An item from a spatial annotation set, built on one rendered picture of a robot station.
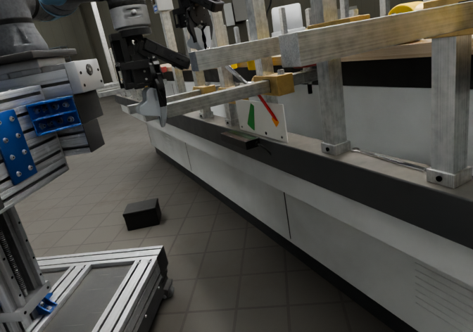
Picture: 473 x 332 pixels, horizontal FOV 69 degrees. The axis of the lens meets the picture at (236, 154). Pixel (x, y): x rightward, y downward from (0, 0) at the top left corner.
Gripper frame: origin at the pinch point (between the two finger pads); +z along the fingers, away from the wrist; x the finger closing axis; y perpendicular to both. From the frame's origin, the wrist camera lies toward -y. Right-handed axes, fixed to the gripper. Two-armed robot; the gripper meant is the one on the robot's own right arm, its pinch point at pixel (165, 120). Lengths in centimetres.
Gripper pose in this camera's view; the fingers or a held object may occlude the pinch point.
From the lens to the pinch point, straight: 80.0
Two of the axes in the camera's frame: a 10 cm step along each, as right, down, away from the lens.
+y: -8.7, 2.8, -4.0
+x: 4.6, 1.9, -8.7
